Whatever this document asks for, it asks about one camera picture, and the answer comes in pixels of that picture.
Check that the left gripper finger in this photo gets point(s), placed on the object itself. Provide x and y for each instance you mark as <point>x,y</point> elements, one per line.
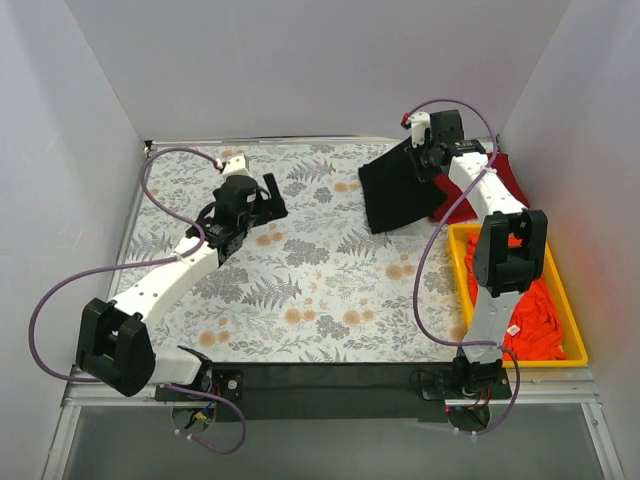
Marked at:
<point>275,200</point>
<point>264,216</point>

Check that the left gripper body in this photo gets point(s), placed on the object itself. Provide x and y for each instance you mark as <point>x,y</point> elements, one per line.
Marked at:
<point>267,206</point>

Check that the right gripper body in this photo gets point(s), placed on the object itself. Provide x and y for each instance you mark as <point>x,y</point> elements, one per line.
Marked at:
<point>420,157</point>

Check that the black t-shirt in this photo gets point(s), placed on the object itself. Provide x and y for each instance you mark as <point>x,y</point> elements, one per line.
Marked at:
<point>395,193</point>

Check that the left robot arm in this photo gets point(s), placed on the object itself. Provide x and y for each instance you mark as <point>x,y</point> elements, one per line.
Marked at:
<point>114,344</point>

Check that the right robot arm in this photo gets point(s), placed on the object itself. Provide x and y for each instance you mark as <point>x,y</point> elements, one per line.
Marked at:
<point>508,258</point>

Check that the folded red t-shirt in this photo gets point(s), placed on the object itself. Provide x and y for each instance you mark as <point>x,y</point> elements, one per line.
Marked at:
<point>497,190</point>

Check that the floral table mat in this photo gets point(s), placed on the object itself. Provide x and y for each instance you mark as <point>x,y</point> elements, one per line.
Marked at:
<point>314,286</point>

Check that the orange t-shirt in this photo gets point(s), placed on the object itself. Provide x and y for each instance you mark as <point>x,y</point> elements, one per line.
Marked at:
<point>536,330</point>

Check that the yellow plastic bin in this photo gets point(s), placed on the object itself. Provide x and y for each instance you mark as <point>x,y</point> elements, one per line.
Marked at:
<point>571,344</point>

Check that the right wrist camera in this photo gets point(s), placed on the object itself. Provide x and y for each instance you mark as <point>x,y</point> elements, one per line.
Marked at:
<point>444,127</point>

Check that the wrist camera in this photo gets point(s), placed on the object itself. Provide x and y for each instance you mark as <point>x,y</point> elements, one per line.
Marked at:
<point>444,127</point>
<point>236,164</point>

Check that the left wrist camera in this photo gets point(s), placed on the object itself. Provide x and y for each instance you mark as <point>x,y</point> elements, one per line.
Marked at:
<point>236,164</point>

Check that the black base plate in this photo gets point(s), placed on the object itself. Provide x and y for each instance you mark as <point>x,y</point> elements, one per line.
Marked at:
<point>325,391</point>

